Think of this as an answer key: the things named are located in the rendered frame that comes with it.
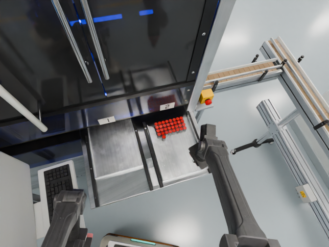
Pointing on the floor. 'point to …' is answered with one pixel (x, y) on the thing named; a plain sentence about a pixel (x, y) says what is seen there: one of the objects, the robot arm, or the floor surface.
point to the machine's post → (210, 49)
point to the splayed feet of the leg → (250, 145)
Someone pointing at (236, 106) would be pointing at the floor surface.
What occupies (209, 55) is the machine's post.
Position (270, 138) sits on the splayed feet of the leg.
